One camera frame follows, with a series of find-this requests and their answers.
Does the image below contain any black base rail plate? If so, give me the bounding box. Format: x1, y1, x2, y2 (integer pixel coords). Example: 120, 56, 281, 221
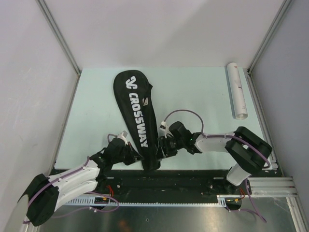
97, 170, 252, 205

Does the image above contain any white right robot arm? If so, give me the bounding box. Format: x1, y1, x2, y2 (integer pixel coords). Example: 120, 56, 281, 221
158, 121, 272, 194

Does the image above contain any left aluminium frame post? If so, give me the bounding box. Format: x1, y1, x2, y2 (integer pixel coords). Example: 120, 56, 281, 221
35, 0, 82, 77

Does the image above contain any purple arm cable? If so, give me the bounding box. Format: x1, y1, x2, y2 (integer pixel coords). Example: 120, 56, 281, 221
23, 132, 121, 224
164, 110, 271, 223

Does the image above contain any white slotted cable duct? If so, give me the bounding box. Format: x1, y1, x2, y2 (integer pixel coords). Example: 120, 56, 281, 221
62, 194, 232, 207

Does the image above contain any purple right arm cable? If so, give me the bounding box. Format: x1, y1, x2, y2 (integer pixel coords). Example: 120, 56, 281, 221
164, 110, 271, 223

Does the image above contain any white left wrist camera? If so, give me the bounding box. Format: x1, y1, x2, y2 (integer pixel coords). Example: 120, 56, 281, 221
116, 130, 128, 145

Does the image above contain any black Crossway racket bag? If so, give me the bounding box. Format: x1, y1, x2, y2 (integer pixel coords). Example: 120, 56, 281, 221
113, 70, 161, 171

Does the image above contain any aluminium frame rail right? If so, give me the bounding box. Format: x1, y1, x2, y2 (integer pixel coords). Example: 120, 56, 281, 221
244, 68, 309, 232

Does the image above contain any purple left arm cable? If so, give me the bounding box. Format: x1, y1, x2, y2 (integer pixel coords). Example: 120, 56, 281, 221
23, 132, 121, 224

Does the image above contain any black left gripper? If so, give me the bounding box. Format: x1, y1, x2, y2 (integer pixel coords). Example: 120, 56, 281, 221
112, 141, 144, 165

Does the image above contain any aluminium frame post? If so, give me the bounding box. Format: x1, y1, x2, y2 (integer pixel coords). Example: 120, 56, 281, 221
35, 0, 82, 77
247, 0, 294, 73

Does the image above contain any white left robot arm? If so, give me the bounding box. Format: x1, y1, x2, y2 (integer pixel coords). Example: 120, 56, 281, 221
23, 138, 143, 226

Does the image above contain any right aluminium frame post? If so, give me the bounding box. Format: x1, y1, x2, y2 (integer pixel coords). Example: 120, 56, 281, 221
247, 0, 294, 73

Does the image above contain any white shuttlecock tube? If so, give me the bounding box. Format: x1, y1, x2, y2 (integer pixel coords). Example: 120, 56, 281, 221
226, 62, 248, 120

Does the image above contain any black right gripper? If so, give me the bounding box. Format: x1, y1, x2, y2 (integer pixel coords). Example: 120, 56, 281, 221
154, 135, 184, 160

